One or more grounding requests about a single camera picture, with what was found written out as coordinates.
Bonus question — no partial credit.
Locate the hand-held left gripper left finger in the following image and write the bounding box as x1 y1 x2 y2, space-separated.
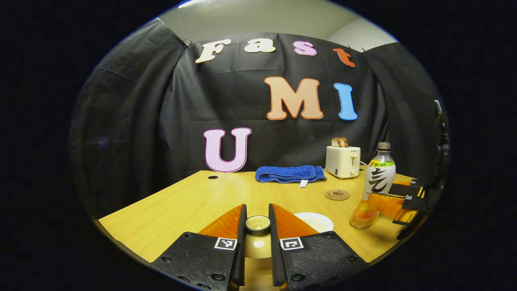
151 203 248 291

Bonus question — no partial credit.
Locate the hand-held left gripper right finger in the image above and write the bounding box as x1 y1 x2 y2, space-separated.
268 203 369 291

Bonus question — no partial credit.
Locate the plastic water bottle orange drink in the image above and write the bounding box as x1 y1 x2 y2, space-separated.
350 142 396 230

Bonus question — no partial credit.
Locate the white teacup lid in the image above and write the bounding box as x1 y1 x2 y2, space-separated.
244 215 272 259

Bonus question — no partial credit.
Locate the round cork coaster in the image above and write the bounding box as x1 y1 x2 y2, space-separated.
324 189 351 201

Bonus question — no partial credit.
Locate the white toaster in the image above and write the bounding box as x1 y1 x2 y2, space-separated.
325 145 361 179

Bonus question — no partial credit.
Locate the blue folded towel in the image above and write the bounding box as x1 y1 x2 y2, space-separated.
255 165 327 188

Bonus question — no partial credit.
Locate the black backdrop cloth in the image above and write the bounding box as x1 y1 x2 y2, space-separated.
69 18 445 219

